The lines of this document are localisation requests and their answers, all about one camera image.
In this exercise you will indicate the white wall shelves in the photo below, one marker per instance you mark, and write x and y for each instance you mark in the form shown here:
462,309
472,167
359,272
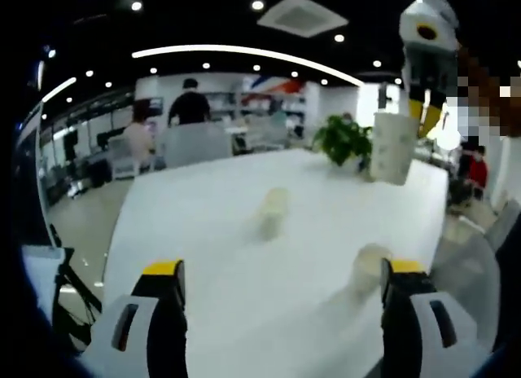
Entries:
252,105

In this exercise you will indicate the grey mesh office chair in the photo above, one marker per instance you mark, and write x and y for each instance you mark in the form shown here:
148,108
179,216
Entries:
472,264

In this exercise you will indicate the white table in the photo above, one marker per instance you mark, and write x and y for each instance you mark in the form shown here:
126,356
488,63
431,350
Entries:
244,292

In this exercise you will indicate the black tripod stand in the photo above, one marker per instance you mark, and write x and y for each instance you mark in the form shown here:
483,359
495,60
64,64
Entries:
81,290

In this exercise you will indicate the long ceiling light strip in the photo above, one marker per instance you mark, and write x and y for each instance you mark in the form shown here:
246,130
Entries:
183,49

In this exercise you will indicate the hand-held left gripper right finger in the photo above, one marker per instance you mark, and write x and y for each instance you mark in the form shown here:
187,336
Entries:
427,345

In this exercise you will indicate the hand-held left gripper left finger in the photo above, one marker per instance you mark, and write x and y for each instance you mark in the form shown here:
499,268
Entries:
130,345

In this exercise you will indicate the green-printed white paper cup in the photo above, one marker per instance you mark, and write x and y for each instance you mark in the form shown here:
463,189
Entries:
392,150
368,272
273,213

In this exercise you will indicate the red blue wall banner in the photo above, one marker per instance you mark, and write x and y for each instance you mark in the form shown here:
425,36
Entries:
272,86

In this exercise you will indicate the ceiling air conditioner vent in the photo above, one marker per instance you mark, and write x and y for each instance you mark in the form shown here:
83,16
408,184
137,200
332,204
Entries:
303,15

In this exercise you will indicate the person's dark clothing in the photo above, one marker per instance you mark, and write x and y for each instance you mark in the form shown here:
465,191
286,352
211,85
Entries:
510,292

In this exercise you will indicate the round ceiling spotlights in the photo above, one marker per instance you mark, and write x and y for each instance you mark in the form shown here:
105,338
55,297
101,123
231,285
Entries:
257,4

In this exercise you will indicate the grey chair back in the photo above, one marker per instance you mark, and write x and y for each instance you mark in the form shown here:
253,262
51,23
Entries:
199,143

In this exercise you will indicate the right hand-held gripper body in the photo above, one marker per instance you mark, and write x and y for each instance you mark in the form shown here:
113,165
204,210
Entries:
445,38

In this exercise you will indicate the short ceiling light strip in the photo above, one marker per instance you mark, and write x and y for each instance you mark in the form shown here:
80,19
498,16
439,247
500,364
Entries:
61,86

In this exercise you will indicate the dark wall screen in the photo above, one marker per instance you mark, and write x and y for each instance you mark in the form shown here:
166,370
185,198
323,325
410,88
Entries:
156,105

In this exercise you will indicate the white office chair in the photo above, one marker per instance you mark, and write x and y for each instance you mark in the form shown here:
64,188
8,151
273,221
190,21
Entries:
122,162

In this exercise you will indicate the green potted plant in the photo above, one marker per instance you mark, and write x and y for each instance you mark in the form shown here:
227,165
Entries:
342,139

